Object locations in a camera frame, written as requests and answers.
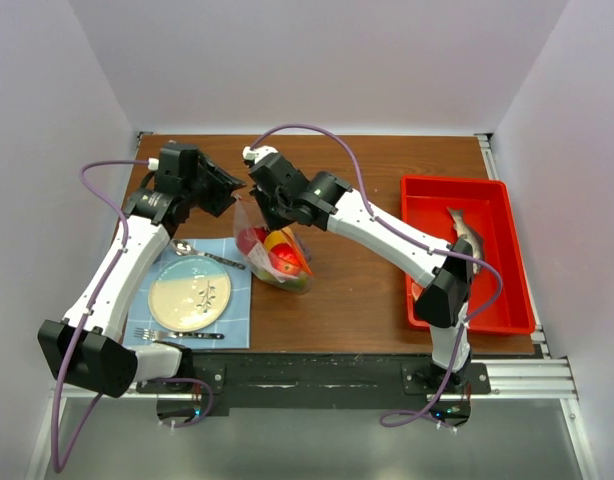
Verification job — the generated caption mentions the red pomegranate fruit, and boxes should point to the red pomegranate fruit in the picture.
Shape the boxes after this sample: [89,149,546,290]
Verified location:
[235,227,269,255]

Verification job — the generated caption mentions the orange peach fruit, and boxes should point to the orange peach fruit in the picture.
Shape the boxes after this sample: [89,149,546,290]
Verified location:
[263,228,294,250]

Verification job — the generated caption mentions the clear zip top bag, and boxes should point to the clear zip top bag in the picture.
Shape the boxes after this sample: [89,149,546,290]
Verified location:
[233,197,314,294]

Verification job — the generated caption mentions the red apple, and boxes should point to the red apple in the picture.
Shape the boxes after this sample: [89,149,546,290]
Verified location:
[270,244,302,276]

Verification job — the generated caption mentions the yellow green mango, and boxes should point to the yellow green mango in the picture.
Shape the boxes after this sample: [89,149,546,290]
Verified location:
[267,273,313,294]

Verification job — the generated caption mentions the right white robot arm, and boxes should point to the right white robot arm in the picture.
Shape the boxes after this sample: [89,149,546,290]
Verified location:
[243,147,473,393]

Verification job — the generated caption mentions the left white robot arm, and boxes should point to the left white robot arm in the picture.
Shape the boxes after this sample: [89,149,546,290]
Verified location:
[38,143,246,398]

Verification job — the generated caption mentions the metal spoon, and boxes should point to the metal spoon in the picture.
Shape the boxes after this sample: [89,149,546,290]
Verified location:
[170,239,246,270]

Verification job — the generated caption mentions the cream ceramic plate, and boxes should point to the cream ceramic plate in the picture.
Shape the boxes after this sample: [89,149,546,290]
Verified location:
[148,256,232,333]

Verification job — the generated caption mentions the blue placemat cloth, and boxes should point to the blue placemat cloth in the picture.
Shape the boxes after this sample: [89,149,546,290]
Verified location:
[123,238,251,350]

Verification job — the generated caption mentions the watermelon slice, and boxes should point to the watermelon slice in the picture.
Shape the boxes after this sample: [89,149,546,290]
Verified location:
[410,282,423,302]

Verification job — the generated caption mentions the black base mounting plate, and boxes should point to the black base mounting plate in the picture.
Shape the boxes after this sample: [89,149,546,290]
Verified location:
[137,350,491,415]

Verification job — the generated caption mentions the grey toy fish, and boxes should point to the grey toy fish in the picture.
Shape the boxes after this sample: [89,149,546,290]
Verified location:
[447,207,485,261]

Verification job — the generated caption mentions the red plastic tray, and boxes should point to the red plastic tray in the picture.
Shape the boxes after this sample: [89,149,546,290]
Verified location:
[399,173,537,337]

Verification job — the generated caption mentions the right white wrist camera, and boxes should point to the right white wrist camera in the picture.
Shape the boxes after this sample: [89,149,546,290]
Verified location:
[242,146,278,168]

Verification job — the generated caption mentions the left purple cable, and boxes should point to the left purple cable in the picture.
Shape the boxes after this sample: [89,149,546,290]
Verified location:
[51,158,214,474]

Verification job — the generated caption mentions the black handled knife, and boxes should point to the black handled knife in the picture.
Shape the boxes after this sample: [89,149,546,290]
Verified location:
[133,328,225,341]

